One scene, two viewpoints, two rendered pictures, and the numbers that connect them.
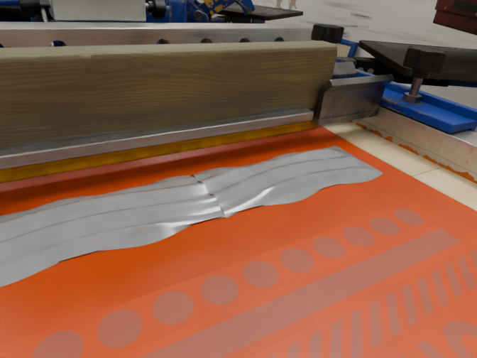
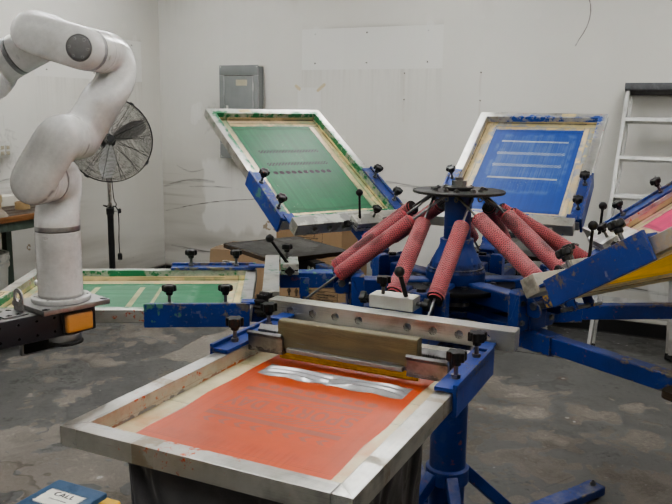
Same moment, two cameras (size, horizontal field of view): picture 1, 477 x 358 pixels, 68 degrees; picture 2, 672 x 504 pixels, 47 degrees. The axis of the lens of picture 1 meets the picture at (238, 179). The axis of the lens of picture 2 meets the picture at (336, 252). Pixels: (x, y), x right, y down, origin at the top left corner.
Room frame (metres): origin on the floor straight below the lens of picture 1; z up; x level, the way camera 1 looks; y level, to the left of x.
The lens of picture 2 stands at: (-0.62, -1.38, 1.56)
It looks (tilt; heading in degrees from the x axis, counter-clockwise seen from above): 10 degrees down; 58
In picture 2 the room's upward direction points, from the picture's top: 1 degrees clockwise
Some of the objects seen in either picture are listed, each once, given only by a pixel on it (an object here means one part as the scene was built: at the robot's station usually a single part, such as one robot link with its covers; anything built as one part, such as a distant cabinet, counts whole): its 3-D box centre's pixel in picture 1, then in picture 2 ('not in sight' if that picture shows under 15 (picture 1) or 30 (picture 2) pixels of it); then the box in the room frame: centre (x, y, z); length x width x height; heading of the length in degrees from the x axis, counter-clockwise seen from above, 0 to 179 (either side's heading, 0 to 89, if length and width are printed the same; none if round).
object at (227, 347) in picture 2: not in sight; (252, 342); (0.19, 0.32, 0.98); 0.30 x 0.05 x 0.07; 33
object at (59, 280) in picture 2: not in sight; (55, 264); (-0.27, 0.35, 1.21); 0.16 x 0.13 x 0.15; 108
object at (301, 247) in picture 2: not in sight; (340, 273); (0.99, 1.19, 0.91); 1.34 x 0.40 x 0.08; 93
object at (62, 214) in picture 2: not in sight; (53, 193); (-0.27, 0.33, 1.37); 0.13 x 0.10 x 0.16; 51
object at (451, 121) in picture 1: (355, 101); (465, 377); (0.49, -0.15, 0.98); 0.30 x 0.05 x 0.07; 33
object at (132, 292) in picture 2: not in sight; (177, 267); (0.22, 0.94, 1.05); 1.08 x 0.61 x 0.23; 153
